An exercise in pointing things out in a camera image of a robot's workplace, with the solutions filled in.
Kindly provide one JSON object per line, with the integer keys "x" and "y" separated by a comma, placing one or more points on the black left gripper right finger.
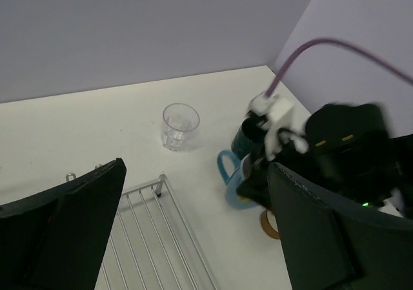
{"x": 331, "y": 242}

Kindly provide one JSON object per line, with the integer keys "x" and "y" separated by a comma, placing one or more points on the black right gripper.
{"x": 344, "y": 148}

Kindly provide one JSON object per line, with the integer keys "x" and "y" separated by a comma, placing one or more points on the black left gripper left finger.
{"x": 57, "y": 238}

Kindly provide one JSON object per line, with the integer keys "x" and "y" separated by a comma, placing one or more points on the cream tumbler with brown band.
{"x": 269, "y": 224}

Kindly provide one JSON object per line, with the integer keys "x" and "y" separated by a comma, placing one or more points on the blue floral mug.
{"x": 235, "y": 178}

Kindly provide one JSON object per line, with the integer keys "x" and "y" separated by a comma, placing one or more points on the dark green mug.
{"x": 247, "y": 137}

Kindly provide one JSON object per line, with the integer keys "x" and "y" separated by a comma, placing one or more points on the clear glass tumbler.
{"x": 179, "y": 124}

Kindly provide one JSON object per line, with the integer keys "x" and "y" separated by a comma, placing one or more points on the white wire dish rack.
{"x": 152, "y": 244}

